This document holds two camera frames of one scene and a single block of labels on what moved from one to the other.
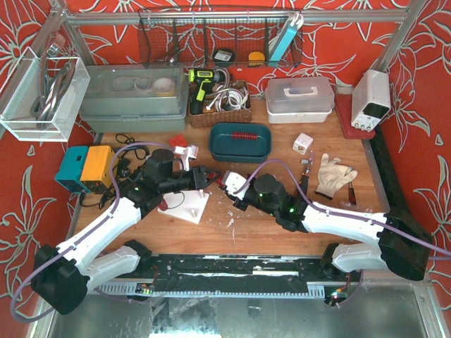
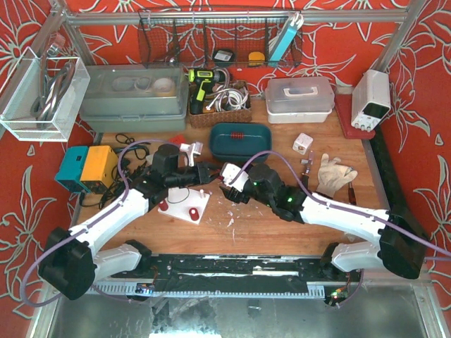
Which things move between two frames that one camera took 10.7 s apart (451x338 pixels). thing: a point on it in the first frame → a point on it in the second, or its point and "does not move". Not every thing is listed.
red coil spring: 163,205 does not move
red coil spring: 219,182 → 194,213
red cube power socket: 177,140 does not move
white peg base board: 188,204 does not move
